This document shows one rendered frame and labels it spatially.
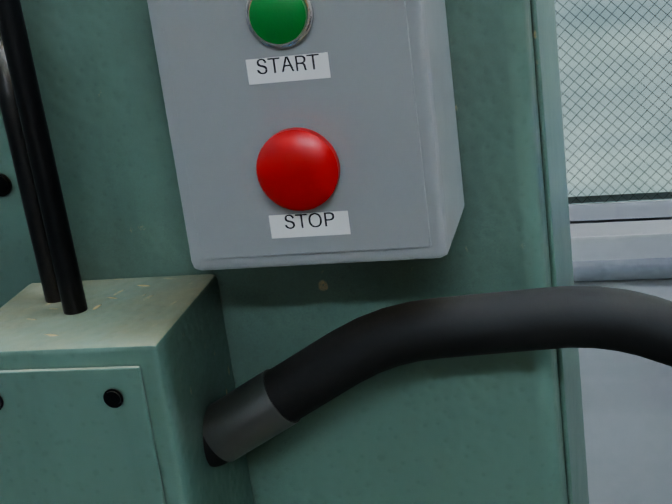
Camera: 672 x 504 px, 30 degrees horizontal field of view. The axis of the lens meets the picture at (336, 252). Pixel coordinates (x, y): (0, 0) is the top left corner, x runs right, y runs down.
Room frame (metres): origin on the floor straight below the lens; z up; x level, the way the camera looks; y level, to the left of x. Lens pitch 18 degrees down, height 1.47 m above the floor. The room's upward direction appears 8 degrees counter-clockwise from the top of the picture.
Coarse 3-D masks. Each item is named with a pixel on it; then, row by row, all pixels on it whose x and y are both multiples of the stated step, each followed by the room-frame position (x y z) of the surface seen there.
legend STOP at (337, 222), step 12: (276, 216) 0.44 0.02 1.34; (288, 216) 0.44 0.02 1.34; (300, 216) 0.44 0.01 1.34; (312, 216) 0.43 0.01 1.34; (324, 216) 0.43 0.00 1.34; (336, 216) 0.43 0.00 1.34; (276, 228) 0.44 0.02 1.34; (288, 228) 0.44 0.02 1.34; (300, 228) 0.44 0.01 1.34; (312, 228) 0.43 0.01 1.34; (324, 228) 0.43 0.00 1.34; (336, 228) 0.43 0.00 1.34; (348, 228) 0.43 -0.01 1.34
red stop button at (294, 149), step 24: (264, 144) 0.43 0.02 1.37; (288, 144) 0.43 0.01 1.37; (312, 144) 0.42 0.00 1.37; (264, 168) 0.43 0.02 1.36; (288, 168) 0.43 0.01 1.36; (312, 168) 0.42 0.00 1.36; (336, 168) 0.42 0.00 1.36; (264, 192) 0.43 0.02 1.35; (288, 192) 0.43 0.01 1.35; (312, 192) 0.42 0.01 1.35
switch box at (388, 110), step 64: (192, 0) 0.44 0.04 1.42; (320, 0) 0.43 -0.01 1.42; (384, 0) 0.43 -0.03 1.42; (192, 64) 0.44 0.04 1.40; (384, 64) 0.43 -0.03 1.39; (448, 64) 0.47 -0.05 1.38; (192, 128) 0.44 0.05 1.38; (256, 128) 0.44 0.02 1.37; (320, 128) 0.43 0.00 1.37; (384, 128) 0.43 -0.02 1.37; (448, 128) 0.45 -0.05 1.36; (192, 192) 0.45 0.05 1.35; (256, 192) 0.44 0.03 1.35; (384, 192) 0.43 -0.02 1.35; (448, 192) 0.44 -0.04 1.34; (192, 256) 0.45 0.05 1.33; (256, 256) 0.44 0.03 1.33; (320, 256) 0.44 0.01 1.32; (384, 256) 0.43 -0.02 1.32
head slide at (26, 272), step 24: (0, 120) 0.57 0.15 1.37; (0, 144) 0.57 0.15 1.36; (0, 168) 0.58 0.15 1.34; (0, 192) 0.57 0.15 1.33; (0, 216) 0.58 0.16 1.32; (24, 216) 0.57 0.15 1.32; (0, 240) 0.58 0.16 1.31; (24, 240) 0.57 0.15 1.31; (0, 264) 0.58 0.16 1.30; (24, 264) 0.57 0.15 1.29; (0, 288) 0.58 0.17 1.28
